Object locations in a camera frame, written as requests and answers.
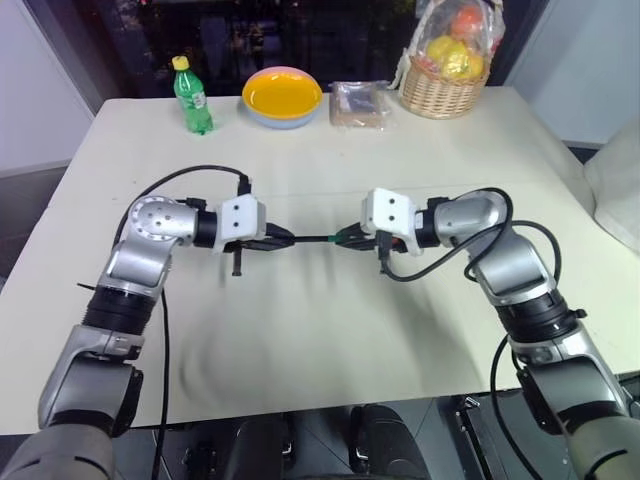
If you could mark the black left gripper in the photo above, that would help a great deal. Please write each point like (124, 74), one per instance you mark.
(237, 260)

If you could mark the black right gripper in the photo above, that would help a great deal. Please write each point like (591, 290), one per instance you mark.
(377, 241)

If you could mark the thin black marker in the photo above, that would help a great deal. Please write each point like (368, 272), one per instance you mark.
(312, 238)

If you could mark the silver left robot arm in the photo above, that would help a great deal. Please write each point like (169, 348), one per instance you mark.
(150, 220)

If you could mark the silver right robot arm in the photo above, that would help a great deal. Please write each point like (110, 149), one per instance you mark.
(510, 255)

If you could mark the green bottle with yellow cap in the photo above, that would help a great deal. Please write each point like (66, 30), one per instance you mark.
(194, 100)

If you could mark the light blue plastic bowl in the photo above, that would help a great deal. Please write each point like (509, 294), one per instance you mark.
(280, 123)

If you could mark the clear packet of brown sheets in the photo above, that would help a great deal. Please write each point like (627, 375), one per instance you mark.
(360, 105)

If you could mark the yellow plastic bowl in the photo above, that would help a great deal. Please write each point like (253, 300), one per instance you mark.
(282, 95)

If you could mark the woven wicker basket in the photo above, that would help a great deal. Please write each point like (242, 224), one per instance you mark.
(440, 95)

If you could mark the yellow lemon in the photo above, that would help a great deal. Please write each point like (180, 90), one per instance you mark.
(440, 47)
(457, 62)
(476, 65)

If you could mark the wicker fruit basket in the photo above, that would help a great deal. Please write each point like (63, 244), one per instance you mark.
(425, 30)

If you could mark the orange fruit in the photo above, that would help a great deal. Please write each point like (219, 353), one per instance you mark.
(467, 21)

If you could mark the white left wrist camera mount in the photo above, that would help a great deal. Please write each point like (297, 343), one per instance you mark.
(242, 215)

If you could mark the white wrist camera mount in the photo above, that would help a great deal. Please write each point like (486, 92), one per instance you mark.
(387, 210)
(242, 215)

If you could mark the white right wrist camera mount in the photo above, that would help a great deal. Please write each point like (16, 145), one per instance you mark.
(387, 210)

